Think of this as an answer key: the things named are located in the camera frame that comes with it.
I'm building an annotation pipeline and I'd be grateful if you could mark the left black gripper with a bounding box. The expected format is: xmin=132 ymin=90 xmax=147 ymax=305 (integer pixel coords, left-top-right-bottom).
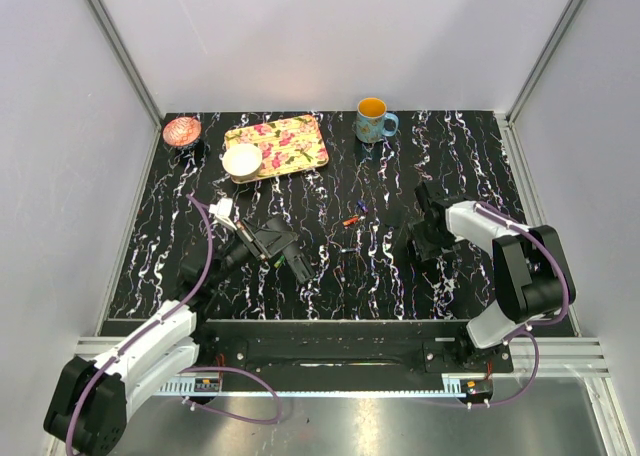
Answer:
xmin=207 ymin=218 xmax=297 ymax=289

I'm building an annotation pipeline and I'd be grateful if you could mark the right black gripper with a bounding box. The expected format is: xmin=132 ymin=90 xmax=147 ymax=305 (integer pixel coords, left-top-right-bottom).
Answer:
xmin=407 ymin=217 xmax=461 ymax=263

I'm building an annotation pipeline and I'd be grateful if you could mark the black remote control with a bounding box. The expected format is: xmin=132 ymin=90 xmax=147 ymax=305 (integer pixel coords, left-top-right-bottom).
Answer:
xmin=280 ymin=246 xmax=315 ymax=284

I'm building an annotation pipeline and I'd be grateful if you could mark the black remote battery cover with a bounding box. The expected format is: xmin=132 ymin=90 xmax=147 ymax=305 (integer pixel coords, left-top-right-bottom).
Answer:
xmin=382 ymin=208 xmax=405 ymax=228

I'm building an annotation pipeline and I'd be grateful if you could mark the green battery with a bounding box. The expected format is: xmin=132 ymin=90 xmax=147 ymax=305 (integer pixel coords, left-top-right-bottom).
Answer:
xmin=274 ymin=256 xmax=286 ymax=269

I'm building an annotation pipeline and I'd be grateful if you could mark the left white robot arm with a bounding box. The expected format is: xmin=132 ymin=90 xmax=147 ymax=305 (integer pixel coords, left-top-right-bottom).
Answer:
xmin=43 ymin=217 xmax=313 ymax=455

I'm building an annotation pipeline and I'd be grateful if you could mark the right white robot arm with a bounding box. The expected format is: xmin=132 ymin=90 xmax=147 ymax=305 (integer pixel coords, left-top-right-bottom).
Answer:
xmin=409 ymin=181 xmax=576 ymax=372

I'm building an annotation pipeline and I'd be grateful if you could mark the cream white bowl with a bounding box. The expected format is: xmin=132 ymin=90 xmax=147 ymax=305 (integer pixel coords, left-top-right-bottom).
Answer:
xmin=222 ymin=143 xmax=263 ymax=183

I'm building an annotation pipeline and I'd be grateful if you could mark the orange battery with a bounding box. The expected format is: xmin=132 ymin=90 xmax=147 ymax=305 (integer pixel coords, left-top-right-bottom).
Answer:
xmin=342 ymin=216 xmax=360 ymax=227

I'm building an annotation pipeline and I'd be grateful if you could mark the floral rectangular tray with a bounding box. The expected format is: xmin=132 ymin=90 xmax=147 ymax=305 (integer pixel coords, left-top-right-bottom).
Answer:
xmin=224 ymin=114 xmax=329 ymax=183

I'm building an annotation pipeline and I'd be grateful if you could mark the red patterned bowl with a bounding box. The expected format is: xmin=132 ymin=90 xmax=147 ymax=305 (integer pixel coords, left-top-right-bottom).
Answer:
xmin=162 ymin=116 xmax=202 ymax=148

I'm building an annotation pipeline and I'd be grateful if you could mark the blue mug orange inside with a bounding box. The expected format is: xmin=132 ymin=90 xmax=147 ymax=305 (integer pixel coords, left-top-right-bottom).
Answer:
xmin=355 ymin=97 xmax=399 ymax=144

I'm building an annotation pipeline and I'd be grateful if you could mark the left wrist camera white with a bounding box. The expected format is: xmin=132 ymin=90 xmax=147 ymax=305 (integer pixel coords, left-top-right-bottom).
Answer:
xmin=208 ymin=197 xmax=236 ymax=231

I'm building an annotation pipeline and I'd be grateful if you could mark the aluminium frame rail front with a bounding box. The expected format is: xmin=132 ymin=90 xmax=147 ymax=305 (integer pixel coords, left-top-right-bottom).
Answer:
xmin=69 ymin=335 xmax=614 ymax=400

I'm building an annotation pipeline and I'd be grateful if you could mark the right aluminium frame post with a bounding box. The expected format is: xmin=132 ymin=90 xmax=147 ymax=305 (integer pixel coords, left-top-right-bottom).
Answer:
xmin=505 ymin=0 xmax=587 ymax=125

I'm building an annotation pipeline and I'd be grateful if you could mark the aluminium frame post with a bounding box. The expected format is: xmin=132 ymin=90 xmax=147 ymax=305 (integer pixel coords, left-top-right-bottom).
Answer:
xmin=85 ymin=0 xmax=163 ymax=129
xmin=505 ymin=0 xmax=587 ymax=125

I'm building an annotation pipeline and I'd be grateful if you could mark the left aluminium frame post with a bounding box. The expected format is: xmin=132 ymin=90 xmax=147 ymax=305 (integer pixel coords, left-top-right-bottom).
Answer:
xmin=85 ymin=0 xmax=163 ymax=129

